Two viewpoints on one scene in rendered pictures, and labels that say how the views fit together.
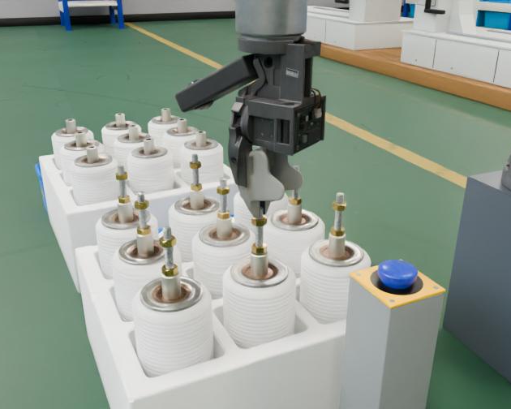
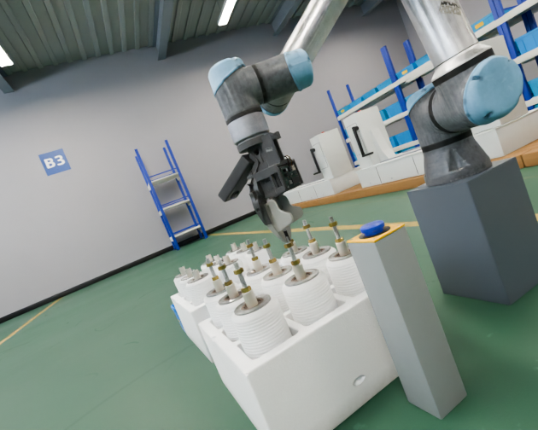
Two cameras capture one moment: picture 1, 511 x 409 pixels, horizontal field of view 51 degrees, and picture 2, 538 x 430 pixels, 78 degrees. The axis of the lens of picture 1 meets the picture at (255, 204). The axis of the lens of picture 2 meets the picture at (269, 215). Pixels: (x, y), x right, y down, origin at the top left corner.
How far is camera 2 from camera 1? 18 cm
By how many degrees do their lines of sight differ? 19
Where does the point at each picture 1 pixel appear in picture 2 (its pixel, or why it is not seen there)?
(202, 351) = (283, 334)
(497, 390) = (496, 310)
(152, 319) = (243, 320)
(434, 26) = (371, 162)
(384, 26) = (346, 175)
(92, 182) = (200, 289)
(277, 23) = (251, 128)
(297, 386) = (354, 341)
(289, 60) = (265, 144)
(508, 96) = not seen: hidden behind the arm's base
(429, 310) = (400, 239)
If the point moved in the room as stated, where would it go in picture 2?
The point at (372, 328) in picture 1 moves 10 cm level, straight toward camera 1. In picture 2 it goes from (372, 264) to (377, 287)
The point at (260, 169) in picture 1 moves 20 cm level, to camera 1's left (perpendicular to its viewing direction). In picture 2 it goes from (275, 210) to (180, 247)
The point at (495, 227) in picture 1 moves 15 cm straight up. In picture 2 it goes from (436, 211) to (417, 153)
